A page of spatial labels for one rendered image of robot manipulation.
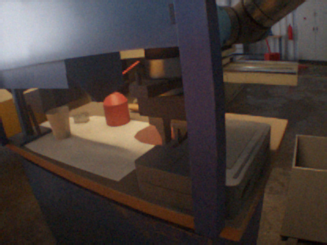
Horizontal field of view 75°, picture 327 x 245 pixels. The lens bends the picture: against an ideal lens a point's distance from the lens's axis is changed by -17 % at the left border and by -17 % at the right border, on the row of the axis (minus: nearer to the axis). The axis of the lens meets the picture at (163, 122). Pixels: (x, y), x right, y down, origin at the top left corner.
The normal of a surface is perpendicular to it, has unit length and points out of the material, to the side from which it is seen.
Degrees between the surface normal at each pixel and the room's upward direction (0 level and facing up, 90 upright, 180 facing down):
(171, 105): 90
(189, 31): 90
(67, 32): 90
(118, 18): 90
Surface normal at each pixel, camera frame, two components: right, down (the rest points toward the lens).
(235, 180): -0.11, -0.93
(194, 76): -0.55, 0.35
